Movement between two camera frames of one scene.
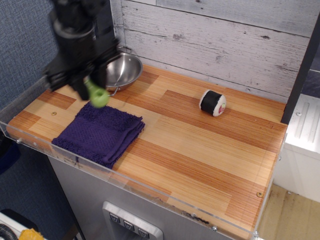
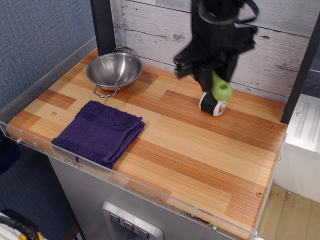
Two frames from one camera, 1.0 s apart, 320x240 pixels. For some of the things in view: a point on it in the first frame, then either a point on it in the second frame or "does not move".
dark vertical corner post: (104, 39) does not move
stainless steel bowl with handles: (122, 70) does not move
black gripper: (81, 57) to (210, 41)
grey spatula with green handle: (99, 98) to (221, 90)
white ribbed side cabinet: (298, 171) does not move
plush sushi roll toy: (212, 102) does not move
